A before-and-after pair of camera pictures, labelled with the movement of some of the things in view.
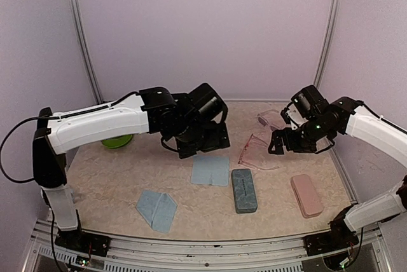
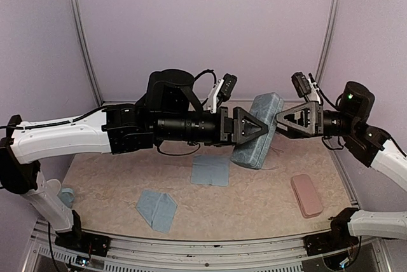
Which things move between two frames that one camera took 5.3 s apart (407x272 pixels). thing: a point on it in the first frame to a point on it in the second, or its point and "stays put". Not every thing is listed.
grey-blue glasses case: [243, 190] to [253, 152]
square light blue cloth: [210, 170] stays put
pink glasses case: [308, 200] stays put
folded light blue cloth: [158, 209] stays put
